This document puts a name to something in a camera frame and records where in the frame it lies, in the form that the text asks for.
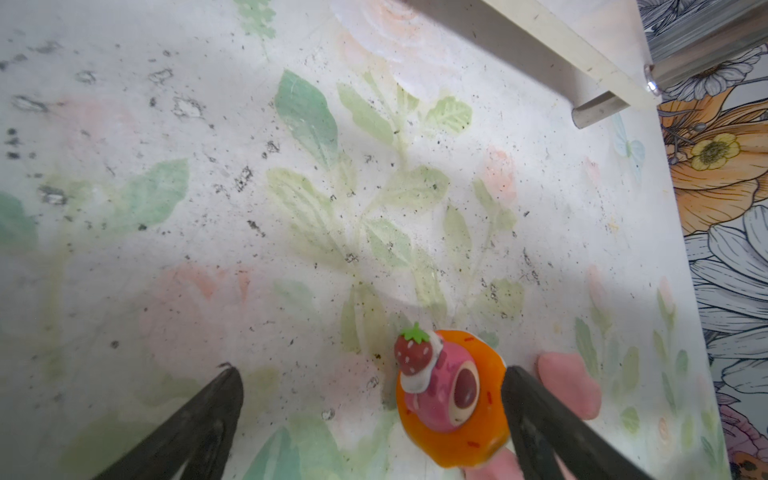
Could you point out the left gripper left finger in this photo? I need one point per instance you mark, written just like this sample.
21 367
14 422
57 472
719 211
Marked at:
194 442

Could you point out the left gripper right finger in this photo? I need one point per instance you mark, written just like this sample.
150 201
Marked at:
548 438

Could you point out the white two-tier shelf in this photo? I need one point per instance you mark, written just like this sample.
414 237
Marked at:
605 40

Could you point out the small pink pig toy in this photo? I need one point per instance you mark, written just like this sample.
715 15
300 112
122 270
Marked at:
503 466
566 377

